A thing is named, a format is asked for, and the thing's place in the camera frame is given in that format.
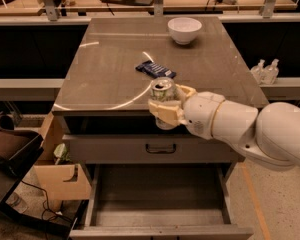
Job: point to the clear plastic pump bottle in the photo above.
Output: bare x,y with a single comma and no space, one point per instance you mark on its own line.
256,71

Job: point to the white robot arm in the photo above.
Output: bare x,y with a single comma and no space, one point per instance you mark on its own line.
270,137

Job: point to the brown cardboard box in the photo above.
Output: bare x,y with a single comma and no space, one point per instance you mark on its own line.
63,181

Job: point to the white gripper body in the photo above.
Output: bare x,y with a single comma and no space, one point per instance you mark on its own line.
199,113

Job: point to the grey metal drawer cabinet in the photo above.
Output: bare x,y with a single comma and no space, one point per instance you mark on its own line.
103,93

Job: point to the closed grey top drawer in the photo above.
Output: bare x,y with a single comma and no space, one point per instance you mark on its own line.
148,149

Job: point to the white ceramic bowl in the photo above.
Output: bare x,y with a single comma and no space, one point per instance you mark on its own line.
183,30

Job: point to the green 7up soda can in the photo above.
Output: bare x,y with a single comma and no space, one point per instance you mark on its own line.
163,89

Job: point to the dark brown office chair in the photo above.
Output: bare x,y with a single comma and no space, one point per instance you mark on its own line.
19,150

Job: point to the open grey middle drawer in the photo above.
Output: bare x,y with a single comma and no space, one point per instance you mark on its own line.
159,202

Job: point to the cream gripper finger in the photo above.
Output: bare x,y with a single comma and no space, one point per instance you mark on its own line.
184,92
170,112

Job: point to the dark blue snack packet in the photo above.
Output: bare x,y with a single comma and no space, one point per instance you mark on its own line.
155,70

